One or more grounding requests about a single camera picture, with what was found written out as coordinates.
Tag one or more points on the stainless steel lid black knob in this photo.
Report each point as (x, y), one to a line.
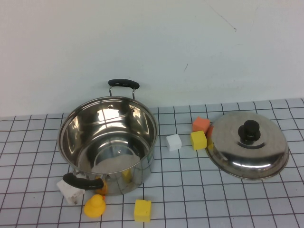
(237, 161)

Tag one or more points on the white foam cube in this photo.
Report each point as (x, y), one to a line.
(173, 142)

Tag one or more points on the orange foam cube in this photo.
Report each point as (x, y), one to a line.
(200, 123)

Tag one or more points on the yellow foam cube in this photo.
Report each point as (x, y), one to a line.
(142, 211)
(198, 140)

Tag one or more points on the grey grid pattern table cloth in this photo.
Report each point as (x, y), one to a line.
(213, 194)

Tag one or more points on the yellow rubber duck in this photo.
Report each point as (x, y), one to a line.
(94, 206)

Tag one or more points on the white charger plug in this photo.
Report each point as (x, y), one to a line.
(69, 193)

